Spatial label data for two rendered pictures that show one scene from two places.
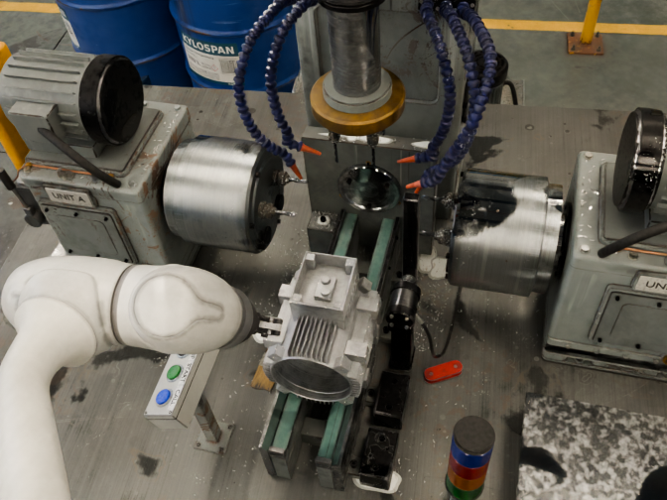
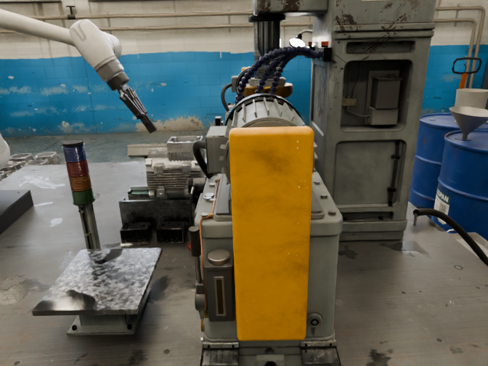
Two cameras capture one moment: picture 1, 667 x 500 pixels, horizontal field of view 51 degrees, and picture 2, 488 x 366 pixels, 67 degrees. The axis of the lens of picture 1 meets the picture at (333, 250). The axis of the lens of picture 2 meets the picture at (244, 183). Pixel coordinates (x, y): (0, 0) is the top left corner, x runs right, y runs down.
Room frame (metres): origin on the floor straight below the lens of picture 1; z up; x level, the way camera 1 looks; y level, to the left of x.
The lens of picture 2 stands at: (0.55, -1.33, 1.47)
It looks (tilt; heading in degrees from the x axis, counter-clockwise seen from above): 21 degrees down; 72
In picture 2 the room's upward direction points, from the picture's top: 2 degrees counter-clockwise
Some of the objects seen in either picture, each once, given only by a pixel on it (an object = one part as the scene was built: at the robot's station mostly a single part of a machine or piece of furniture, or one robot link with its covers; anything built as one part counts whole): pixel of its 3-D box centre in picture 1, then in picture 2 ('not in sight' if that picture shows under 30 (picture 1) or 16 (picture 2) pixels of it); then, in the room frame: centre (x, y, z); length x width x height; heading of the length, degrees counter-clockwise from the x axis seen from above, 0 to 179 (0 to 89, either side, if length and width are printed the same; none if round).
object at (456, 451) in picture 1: (471, 442); (74, 152); (0.41, -0.17, 1.19); 0.06 x 0.06 x 0.04
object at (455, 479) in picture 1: (467, 466); (80, 181); (0.41, -0.17, 1.10); 0.06 x 0.06 x 0.04
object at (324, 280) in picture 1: (325, 291); (186, 148); (0.77, 0.02, 1.11); 0.12 x 0.11 x 0.07; 161
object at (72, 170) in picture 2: (469, 454); (77, 166); (0.41, -0.17, 1.14); 0.06 x 0.06 x 0.04
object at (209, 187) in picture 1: (207, 190); not in sight; (1.14, 0.27, 1.04); 0.37 x 0.25 x 0.25; 71
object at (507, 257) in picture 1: (514, 234); not in sight; (0.91, -0.38, 1.04); 0.41 x 0.25 x 0.25; 71
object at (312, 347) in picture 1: (324, 335); (177, 172); (0.73, 0.04, 1.01); 0.20 x 0.19 x 0.19; 161
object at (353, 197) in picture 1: (368, 189); not in sight; (1.11, -0.09, 1.01); 0.15 x 0.02 x 0.15; 71
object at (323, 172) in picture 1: (374, 183); not in sight; (1.17, -0.12, 0.97); 0.30 x 0.11 x 0.34; 71
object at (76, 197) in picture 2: (465, 477); (83, 194); (0.41, -0.17, 1.05); 0.06 x 0.06 x 0.04
